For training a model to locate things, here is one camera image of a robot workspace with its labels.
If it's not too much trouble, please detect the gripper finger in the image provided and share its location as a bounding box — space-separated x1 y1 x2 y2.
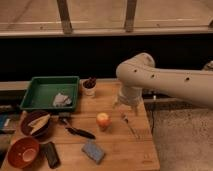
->
112 101 119 109
133 106 139 116

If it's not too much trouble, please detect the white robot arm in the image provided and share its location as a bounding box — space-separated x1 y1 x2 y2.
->
114 53 213 114

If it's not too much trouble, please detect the black rectangular block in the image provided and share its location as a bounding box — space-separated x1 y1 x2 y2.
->
41 142 60 169

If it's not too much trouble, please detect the dark purple bowl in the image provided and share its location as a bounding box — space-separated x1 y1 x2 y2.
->
21 110 51 137

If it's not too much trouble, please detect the blue sponge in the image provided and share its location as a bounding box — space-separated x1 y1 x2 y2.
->
82 141 105 164

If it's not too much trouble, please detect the black handled brush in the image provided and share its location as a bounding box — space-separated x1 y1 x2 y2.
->
58 112 95 139

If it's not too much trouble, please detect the yellow banana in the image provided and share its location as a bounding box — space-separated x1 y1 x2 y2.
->
29 114 50 134

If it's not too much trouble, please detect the green plastic tray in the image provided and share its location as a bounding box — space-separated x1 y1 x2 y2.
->
20 76 80 112

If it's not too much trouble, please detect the red yellow apple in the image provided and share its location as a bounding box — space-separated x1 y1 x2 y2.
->
96 113 110 128

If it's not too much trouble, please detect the blue object at left edge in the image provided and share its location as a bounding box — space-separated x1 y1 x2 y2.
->
0 115 10 130

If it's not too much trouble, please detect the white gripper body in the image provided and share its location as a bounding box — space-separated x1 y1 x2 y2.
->
115 85 142 107

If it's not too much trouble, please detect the crumpled grey cloth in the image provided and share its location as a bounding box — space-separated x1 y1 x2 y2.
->
53 93 72 107

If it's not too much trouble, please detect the orange bowl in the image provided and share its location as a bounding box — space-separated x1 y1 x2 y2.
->
7 137 40 169

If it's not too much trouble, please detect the white cup with contents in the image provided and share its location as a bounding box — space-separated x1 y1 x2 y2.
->
82 77 96 97

